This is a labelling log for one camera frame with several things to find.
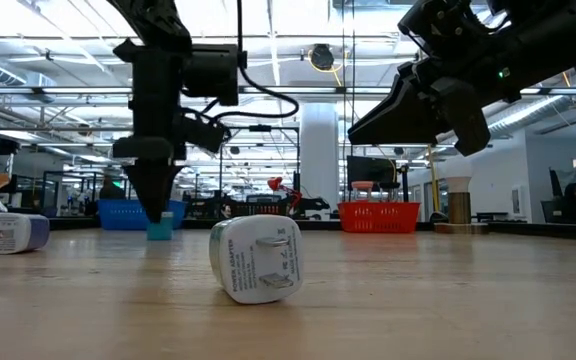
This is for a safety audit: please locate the white building column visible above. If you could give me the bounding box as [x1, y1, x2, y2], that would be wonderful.
[299, 102, 342, 214]

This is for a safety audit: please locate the yellow hanging cable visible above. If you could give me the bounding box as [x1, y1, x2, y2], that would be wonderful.
[426, 145, 443, 221]

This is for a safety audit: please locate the red plastic basket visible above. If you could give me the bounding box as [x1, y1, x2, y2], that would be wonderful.
[337, 201, 422, 235]

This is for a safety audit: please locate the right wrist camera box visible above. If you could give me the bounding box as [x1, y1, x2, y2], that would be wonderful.
[398, 0, 477, 61]

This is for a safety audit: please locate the blue power adapter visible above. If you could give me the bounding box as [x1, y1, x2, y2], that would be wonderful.
[146, 211, 175, 242]

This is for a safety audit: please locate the black plastic basket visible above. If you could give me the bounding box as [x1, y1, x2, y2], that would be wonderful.
[187, 198, 292, 221]

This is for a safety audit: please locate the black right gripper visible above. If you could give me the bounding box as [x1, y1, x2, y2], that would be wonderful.
[347, 49, 525, 158]

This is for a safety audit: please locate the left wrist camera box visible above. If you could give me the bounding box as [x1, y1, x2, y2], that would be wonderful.
[176, 112, 233, 155]

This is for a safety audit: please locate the black background rig frame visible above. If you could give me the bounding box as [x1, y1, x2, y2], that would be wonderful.
[217, 124, 303, 221]

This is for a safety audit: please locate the black aluminium table frame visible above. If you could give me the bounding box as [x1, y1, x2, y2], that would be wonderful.
[47, 215, 576, 240]

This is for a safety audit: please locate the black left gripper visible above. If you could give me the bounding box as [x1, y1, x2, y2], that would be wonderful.
[111, 38, 188, 225]

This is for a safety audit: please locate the blue plastic basket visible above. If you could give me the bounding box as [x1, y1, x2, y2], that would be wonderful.
[96, 199, 188, 232]

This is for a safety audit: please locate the white bulb table lamp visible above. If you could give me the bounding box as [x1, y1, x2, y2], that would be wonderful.
[433, 149, 490, 236]

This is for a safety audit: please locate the person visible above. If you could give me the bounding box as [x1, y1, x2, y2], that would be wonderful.
[98, 174, 127, 201]
[552, 182, 576, 224]

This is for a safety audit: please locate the pink hourglass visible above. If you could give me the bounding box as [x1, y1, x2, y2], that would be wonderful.
[350, 180, 375, 204]

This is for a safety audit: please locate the purple power adapter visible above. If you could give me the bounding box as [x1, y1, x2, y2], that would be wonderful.
[0, 212, 51, 256]

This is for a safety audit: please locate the black computer monitor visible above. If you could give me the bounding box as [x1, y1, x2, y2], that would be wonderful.
[346, 155, 400, 192]

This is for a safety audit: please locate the black ceiling cable reel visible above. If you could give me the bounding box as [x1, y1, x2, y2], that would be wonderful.
[310, 43, 336, 72]

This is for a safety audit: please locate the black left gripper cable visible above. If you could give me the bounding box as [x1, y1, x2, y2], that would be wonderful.
[212, 0, 301, 121]

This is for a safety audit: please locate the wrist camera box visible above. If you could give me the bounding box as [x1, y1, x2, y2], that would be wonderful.
[398, 0, 477, 61]
[176, 112, 233, 155]

